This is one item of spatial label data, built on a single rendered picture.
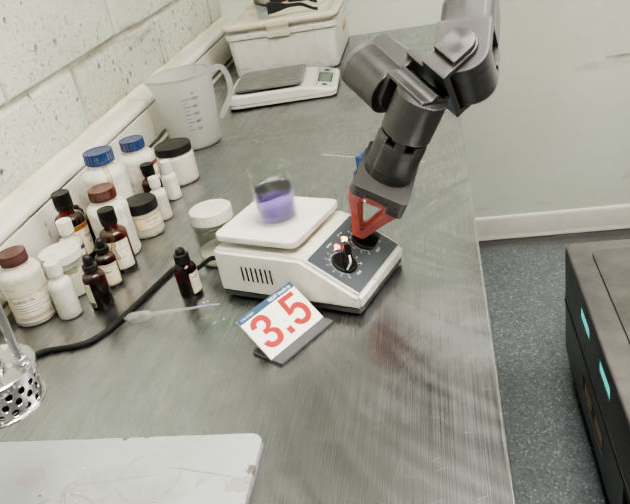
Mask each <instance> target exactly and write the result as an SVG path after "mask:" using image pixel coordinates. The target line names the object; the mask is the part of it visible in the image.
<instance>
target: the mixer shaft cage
mask: <svg viewBox="0 0 630 504"><path fill-rule="evenodd" d="M0 329H1V331H2V333H3V335H4V338H5V340H6V342H7V344H5V345H0V419H4V418H5V419H4V420H0V430H1V429H4V428H7V427H10V426H12V425H14V424H16V423H18V422H20V421H21V420H23V419H24V418H26V417H27V416H29V415H30V414H31V413H32V412H34V411H35V410H36V409H37V408H38V407H39V405H40V404H41V403H42V401H43V400H44V398H45V396H46V393H47V386H46V383H45V382H44V380H43V379H41V378H40V376H39V374H38V372H37V370H36V369H37V366H38V360H37V357H36V355H35V353H34V351H33V349H32V348H30V347H29V346H26V345H23V344H18V341H17V339H16V337H15V335H14V332H13V330H12V328H11V326H10V324H9V321H8V319H7V317H6V315H5V313H4V310H3V308H2V306H1V304H0ZM26 402H28V406H27V407H25V404H26ZM17 412H18V413H17ZM15 413H17V414H15ZM13 414H15V415H13Z"/></svg>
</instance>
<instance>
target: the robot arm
mask: <svg viewBox="0 0 630 504"><path fill-rule="evenodd" d="M500 21H501V16H500V0H444V1H443V5H442V11H441V21H437V27H436V36H435V45H434V46H433V47H434V49H433V50H432V51H430V52H429V53H428V54H427V55H426V56H425V57H424V58H422V57H421V56H420V55H419V54H418V53H416V52H415V51H414V50H413V49H412V48H411V49H408V48H406V47H405V46H404V45H402V44H401V43H399V42H398V41H396V40H395V39H394V38H392V37H391V36H389V35H388V34H385V33H382V34H379V35H377V36H376V37H375V38H374V39H373V40H372V41H366V42H363V43H361V44H359V45H357V46H356V47H355V48H353V49H352V50H351V51H350V52H349V54H348V55H347V56H346V58H345V60H344V61H343V64H342V66H341V71H340V75H341V79H342V81H343V82H344V83H345V84H346V85H347V86H348V87H349V88H350V89H351V90H352V91H353V92H354V93H356V94H357V95H358V96H359V97H360V98H361V99H362V100H363V101H364V102H365V103H366V104H367V105H368V106H369V107H370V108H371V109H372V110H373V111H374V112H376V113H385V112H386V113H385V116H384V118H383V120H382V126H381V127H380V128H379V130H378V132H377V135H376V137H375V139H374V141H370V142H369V144H368V147H366V148H365V151H364V153H363V155H362V158H361V160H360V163H359V165H358V167H357V169H356V172H355V174H354V176H353V179H352V181H351V184H350V186H349V189H348V192H347V195H348V201H349V206H350V212H351V220H352V230H353V235H354V236H356V237H358V238H361V239H365V238H366V237H368V236H369V235H370V234H372V233H373V232H375V231H376V230H377V229H379V228H380V227H382V226H384V225H386V224H387V223H389V222H391V221H393V220H394V219H401V218H402V216H403V214H404V212H405V210H406V208H407V206H408V203H409V199H410V196H411V193H412V189H413V186H414V181H415V177H416V174H417V171H418V167H419V164H420V162H421V160H422V157H423V155H424V153H425V151H426V148H427V145H428V144H429V143H430V141H431V139H432V137H433V135H434V133H435V131H436V129H437V127H438V125H439V123H440V121H441V119H442V117H443V115H444V113H445V110H446V108H447V109H448V110H449V111H450V112H451V113H453V114H454V115H455V116H456V117H459V116H460V115H461V114H462V113H463V112H464V111H465V110H466V109H468V108H469V107H470V106H471V105H474V104H478V103H480V102H483V101H484V100H486V99H487V98H489V97H490V96H491V95H492V94H493V92H494V91H495V89H496V87H497V84H498V76H499V63H500V49H499V38H500ZM364 202H365V203H367V204H369V205H372V206H374V207H377V208H379V210H378V211H377V212H376V213H375V214H374V215H373V216H372V217H371V218H370V219H368V220H367V221H364V220H363V203H364ZM361 226H363V227H365V228H362V227H361Z"/></svg>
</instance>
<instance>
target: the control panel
mask: <svg viewBox="0 0 630 504"><path fill-rule="evenodd" d="M375 232H377V231H375ZM377 233H379V232H377ZM379 234H380V233H379ZM352 235H353V230H352V220H351V216H349V217H348V218H347V219H346V220H345V221H344V222H343V223H342V224H341V225H340V226H339V227H338V228H337V229H336V230H335V231H334V232H333V233H332V234H331V235H330V236H329V237H328V239H327V240H326V241H325V242H324V243H323V244H322V245H321V246H320V247H319V248H318V249H317V250H316V251H315V252H314V253H313V254H312V255H311V256H310V257H309V258H308V260H307V261H308V262H310V263H311V264H313V265H315V266H316V267H318V268H319V269H321V270H323V271H324V272H326V273H327V274H329V275H331V276H332V277H334V278H335V279H337V280H339V281H340V282H342V283H343V284H345V285H347V286H348V287H350V288H351V289H353V290H355V291H356V292H359V293H360V292H361V291H362V290H363V288H364V287H365V286H366V285H367V283H368V282H369V281H370V280H371V278H372V277H373V276H374V275H375V273H376V272H377V271H378V270H379V268H380V267H381V266H382V264H383V263H384V262H385V261H386V259H387V258H388V257H389V256H390V254H391V253H392V252H393V251H394V249H395V248H396V247H397V245H398V244H397V243H395V242H394V241H392V240H390V239H389V238H387V237H385V236H384V235H382V234H380V235H381V236H380V239H379V241H378V243H377V245H376V247H375V248H374V249H372V250H365V249H361V248H359V247H358V246H356V245H355V244H354V242H353V241H352ZM342 236H345V237H347V241H343V240H342V239H341V237H342ZM335 244H338V245H340V249H336V248H335V247H334V245H335ZM345 244H349V245H350V246H351V250H352V255H353V257H354V258H355V259H356V261H357V263H358V267H357V269H356V271H355V272H353V273H344V272H341V271H339V270H337V269H336V268H335V267H334V266H333V264H332V262H331V259H332V257H333V255H334V254H335V253H339V252H341V251H342V249H343V246H344V245H345Z"/></svg>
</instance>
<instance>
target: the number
mask: <svg viewBox="0 0 630 504"><path fill-rule="evenodd" d="M317 315H318V313H317V312H316V311H315V310H314V309H313V308H312V307H311V306H310V305H309V304H308V303H307V302H306V301H305V300H304V299H303V298H302V297H301V295H300V294H299V293H298V292H297V291H296V290H295V289H294V288H293V287H292V288H291V289H289V290H288V291H287V292H285V293H284V294H283V295H281V296H280V297H279V298H277V299H276V300H275V301H273V302H272V303H271V304H269V305H268V306H267V307H265V308H264V309H263V310H261V311H260V312H259V313H257V314H256V315H255V316H253V317H252V318H251V319H249V320H248V321H247V322H245V323H244V324H243V326H244V327H245V328H246V329H247V330H248V331H249V332H250V333H251V334H252V336H253V337H254V338H255V339H256V340H257V341H258V342H259V343H260V344H261V345H262V346H263V347H264V349H265V350H266V351H267V352H268V353H269V354H270V353H272V352H273V351H274V350H275V349H277V348H278V347H279V346H280V345H281V344H283V343H284V342H285V341H286V340H288V339H289V338H290V337H291V336H293V335H294V334H295V333H296V332H297V331H299V330H300V329H301V328H302V327H304V326H305V325H306V324H307V323H308V322H310V321H311V320H312V319H313V318H315V317H316V316H317Z"/></svg>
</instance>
